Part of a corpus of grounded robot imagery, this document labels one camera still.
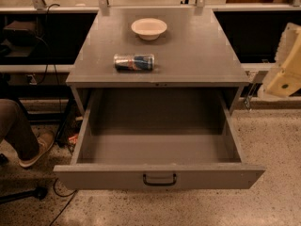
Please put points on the grey metal cabinet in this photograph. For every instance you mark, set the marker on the grey metal cabinet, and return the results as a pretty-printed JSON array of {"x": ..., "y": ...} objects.
[{"x": 193, "y": 52}]

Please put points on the open grey top drawer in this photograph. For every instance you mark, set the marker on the open grey top drawer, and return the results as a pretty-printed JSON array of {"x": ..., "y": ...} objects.
[{"x": 127, "y": 133}]

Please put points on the black chair base leg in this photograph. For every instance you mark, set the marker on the black chair base leg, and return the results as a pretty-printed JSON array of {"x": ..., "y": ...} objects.
[{"x": 38, "y": 193}]

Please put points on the white paper bowl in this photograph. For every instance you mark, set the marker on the white paper bowl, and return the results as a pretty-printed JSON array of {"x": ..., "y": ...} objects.
[{"x": 149, "y": 28}]

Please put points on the red bull can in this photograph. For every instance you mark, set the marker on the red bull can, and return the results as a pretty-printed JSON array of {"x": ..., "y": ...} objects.
[{"x": 134, "y": 62}]

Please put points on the black drawer handle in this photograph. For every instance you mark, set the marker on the black drawer handle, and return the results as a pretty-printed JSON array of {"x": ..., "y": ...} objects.
[{"x": 170, "y": 180}]

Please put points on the person's leg brown trousers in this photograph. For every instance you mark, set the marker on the person's leg brown trousers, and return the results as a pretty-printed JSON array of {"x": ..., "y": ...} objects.
[{"x": 14, "y": 126}]

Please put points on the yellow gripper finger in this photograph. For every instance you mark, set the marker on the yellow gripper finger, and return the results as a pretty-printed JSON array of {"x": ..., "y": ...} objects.
[{"x": 284, "y": 78}]

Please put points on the tan shoe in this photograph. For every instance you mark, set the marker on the tan shoe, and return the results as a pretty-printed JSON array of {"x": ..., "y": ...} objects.
[{"x": 33, "y": 151}]

